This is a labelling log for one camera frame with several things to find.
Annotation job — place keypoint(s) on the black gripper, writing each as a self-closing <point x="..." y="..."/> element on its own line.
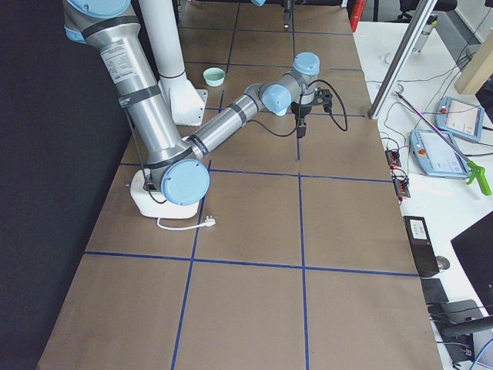
<point x="300" y="109"/>
<point x="286" y="15"/>

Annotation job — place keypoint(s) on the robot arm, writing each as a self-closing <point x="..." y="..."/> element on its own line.
<point x="260" y="3"/>
<point x="143" y="56"/>

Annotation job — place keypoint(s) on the green bowl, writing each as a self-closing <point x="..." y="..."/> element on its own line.
<point x="214" y="76"/>

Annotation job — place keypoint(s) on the far black power strip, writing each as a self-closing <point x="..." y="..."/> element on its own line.
<point x="393" y="158"/>

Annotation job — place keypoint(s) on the white toaster plug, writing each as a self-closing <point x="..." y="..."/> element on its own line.
<point x="209" y="221"/>

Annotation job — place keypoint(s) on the near teach pendant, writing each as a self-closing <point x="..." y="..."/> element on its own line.
<point x="435" y="157"/>

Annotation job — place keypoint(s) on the teach pendant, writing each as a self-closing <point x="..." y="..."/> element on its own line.
<point x="464" y="120"/>
<point x="435" y="157"/>

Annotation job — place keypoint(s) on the far teach pendant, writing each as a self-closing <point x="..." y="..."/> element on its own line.
<point x="464" y="120"/>

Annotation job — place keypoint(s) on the wooden board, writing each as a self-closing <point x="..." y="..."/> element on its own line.
<point x="478" y="70"/>

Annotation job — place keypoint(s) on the black box with label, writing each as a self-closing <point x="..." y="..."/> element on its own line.
<point x="421" y="248"/>

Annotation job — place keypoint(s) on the black laptop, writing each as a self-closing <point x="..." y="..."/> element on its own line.
<point x="473" y="248"/>

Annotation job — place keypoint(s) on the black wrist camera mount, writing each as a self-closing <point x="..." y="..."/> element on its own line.
<point x="323" y="97"/>

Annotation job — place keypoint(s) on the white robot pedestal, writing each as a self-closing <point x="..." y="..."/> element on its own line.
<point x="185" y="102"/>

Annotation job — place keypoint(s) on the aluminium frame post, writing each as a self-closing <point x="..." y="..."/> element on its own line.
<point x="414" y="29"/>

